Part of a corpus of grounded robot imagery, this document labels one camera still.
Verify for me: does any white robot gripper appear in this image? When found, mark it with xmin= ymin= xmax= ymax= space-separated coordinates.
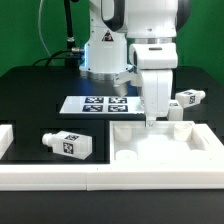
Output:
xmin=140 ymin=69 xmax=173 ymax=127

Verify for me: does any white square tabletop part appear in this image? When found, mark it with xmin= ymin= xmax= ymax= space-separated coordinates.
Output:
xmin=110 ymin=121 xmax=224 ymax=165

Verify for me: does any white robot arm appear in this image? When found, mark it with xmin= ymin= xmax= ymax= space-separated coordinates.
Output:
xmin=80 ymin=0 xmax=191 ymax=126

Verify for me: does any white marker tag plate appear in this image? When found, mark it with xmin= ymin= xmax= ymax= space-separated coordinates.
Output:
xmin=60 ymin=96 xmax=144 ymax=114

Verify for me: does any white U-shaped obstacle fence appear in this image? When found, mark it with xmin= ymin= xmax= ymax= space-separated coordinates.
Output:
xmin=0 ymin=123 xmax=224 ymax=192

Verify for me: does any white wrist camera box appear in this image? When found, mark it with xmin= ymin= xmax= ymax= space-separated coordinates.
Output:
xmin=129 ymin=43 xmax=178 ymax=70

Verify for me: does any black cable bundle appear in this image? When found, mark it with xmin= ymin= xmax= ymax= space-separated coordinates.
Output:
xmin=31 ymin=0 xmax=85 ymax=68

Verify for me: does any white hanging cable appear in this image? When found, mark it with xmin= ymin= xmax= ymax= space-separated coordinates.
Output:
xmin=37 ymin=0 xmax=56 ymax=58

